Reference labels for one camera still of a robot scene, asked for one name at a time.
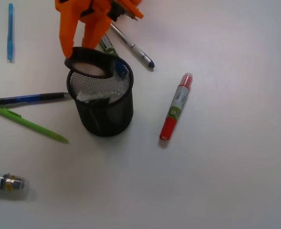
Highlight black whiteboard marker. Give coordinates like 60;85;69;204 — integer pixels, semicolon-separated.
0;173;30;200

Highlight green mechanical pencil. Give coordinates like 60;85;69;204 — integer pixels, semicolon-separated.
0;107;69;144

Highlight clear tape roll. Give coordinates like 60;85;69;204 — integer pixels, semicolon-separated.
106;94;126;125

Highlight black mesh pen holder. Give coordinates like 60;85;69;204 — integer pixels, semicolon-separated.
65;55;134;137

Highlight light blue pen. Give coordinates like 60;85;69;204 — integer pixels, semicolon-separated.
7;3;14;62

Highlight silver white pen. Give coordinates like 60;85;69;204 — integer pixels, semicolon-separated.
110;23;155;69

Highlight blue cap whiteboard marker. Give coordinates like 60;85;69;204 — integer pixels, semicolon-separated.
100;34;128;77

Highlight black blue mechanical pencil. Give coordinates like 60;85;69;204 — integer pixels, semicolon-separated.
0;92;69;105

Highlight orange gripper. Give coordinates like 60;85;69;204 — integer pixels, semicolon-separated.
55;0;143;59

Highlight red whiteboard marker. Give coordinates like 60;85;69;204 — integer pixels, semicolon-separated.
160;73;193;140

